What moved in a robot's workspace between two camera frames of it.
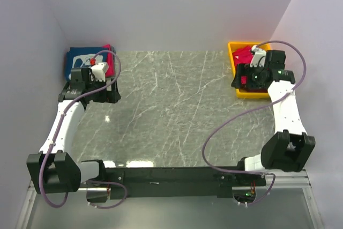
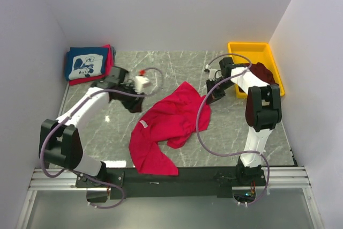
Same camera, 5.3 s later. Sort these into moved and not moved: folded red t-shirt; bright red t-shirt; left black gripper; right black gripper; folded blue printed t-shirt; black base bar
Moved: right black gripper; left black gripper; bright red t-shirt
Not moved: folded blue printed t-shirt; folded red t-shirt; black base bar
